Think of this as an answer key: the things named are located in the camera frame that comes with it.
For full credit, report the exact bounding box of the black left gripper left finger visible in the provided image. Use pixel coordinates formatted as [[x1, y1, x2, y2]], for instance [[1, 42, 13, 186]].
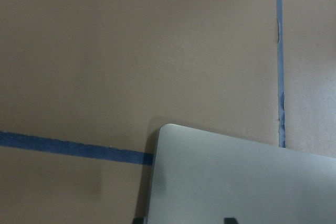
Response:
[[132, 217, 147, 224]]

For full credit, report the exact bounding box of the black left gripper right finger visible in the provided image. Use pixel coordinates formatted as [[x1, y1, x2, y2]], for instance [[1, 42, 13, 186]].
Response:
[[224, 217, 238, 224]]

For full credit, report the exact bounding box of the silver laptop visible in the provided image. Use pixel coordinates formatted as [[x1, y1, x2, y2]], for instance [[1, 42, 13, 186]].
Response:
[[147, 124, 335, 223]]

